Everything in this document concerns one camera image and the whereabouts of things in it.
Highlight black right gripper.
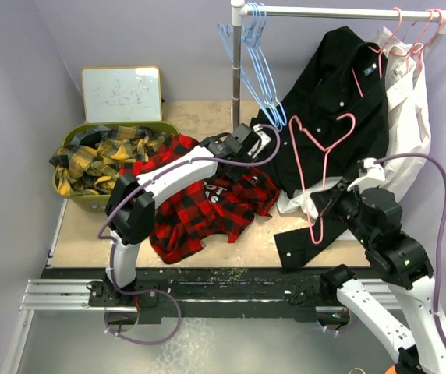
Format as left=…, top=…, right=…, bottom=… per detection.
left=310, top=176, right=374, bottom=246

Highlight pink wire hanger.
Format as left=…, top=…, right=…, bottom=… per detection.
left=288, top=112, right=357, bottom=245

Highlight red black plaid shirt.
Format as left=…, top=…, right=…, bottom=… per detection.
left=118, top=133, right=282, bottom=265

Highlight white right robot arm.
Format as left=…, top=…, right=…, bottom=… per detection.
left=320, top=182, right=446, bottom=373

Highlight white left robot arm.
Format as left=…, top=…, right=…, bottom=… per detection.
left=98, top=124, right=271, bottom=305

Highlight black button shirt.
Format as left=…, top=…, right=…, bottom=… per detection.
left=246, top=26, right=390, bottom=270

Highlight white shirt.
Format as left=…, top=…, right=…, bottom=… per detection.
left=277, top=27, right=431, bottom=220

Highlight yellow plaid shirt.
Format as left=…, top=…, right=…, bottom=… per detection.
left=48, top=125, right=173, bottom=198

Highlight pink hanger holding black shirt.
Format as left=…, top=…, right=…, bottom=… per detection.
left=351, top=6, right=403, bottom=97

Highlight pink hanger holding white shirt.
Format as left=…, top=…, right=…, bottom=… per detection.
left=402, top=8, right=444, bottom=76

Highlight metal clothes rack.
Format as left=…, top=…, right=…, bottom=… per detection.
left=218, top=1, right=446, bottom=129

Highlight green plastic laundry basket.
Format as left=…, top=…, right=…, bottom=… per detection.
left=52, top=121, right=182, bottom=213

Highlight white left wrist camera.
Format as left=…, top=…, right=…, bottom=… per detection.
left=248, top=124, right=271, bottom=160

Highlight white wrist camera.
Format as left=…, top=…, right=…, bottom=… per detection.
left=347, top=157, right=386, bottom=192
left=248, top=124, right=271, bottom=160

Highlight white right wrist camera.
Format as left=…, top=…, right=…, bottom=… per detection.
left=347, top=157, right=386, bottom=192

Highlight blue wire hanger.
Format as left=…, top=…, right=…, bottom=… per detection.
left=242, top=2, right=287, bottom=131
left=218, top=22, right=287, bottom=131

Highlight small whiteboard yellow frame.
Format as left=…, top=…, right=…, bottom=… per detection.
left=80, top=66, right=162, bottom=124

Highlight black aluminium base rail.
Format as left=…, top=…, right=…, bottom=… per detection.
left=21, top=267, right=349, bottom=326

